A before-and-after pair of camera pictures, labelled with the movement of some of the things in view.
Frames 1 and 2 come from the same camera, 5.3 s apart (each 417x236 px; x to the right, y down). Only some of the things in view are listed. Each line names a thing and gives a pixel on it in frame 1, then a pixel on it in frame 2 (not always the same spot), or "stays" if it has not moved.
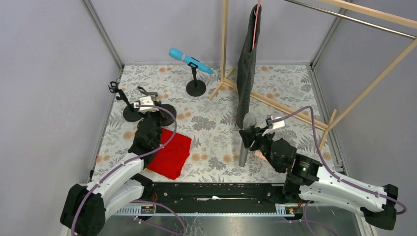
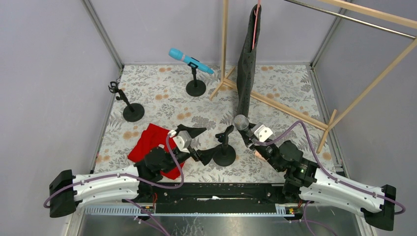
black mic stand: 130,114 stays
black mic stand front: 166,119 to 225,155
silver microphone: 249,122 to 241,122
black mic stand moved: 195,88 stays
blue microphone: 179,55 stays
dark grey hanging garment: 246,69 stays
